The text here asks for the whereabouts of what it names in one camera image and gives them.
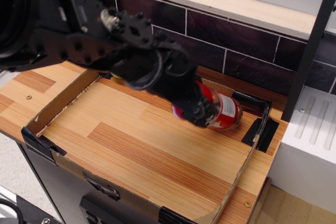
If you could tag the white drainboard unit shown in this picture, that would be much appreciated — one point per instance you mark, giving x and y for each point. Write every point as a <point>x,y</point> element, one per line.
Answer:
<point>304,165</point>

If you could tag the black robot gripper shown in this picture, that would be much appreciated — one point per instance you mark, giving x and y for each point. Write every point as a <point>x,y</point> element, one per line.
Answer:
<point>165,72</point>

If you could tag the black panel under table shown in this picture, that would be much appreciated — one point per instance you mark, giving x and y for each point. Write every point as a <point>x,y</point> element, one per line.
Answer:
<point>101,212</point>

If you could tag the green toy apple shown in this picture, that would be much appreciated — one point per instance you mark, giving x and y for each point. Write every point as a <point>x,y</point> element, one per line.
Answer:
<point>115,76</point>

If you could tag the taped cardboard fence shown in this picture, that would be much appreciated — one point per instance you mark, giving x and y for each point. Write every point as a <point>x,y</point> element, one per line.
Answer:
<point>126,146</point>

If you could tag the red lidded spice bottle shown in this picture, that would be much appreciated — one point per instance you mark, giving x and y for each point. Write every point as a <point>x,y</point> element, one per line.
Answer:
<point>229,110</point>

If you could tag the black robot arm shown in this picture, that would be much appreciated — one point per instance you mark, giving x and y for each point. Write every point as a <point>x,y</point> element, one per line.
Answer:
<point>40,33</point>

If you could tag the black base with cable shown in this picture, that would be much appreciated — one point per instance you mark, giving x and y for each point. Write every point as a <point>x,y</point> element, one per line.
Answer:
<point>23,211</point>

